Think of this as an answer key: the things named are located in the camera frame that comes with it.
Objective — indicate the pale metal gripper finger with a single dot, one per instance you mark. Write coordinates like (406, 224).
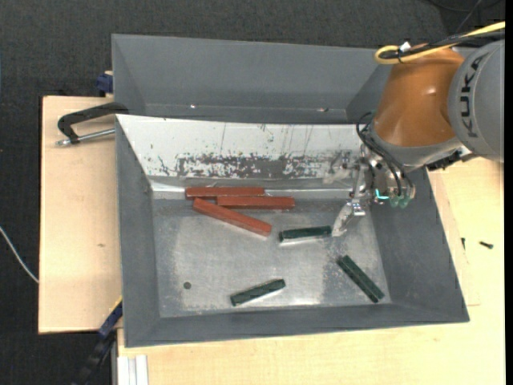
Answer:
(340, 174)
(348, 219)

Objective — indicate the grey metal bin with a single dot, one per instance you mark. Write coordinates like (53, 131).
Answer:
(240, 263)

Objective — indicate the red-brown flat block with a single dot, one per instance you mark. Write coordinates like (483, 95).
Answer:
(232, 217)
(224, 192)
(260, 203)

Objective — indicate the dark green flat block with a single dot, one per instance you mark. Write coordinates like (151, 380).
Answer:
(304, 233)
(256, 292)
(360, 279)

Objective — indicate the small black screw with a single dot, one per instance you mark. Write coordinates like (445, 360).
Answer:
(487, 245)

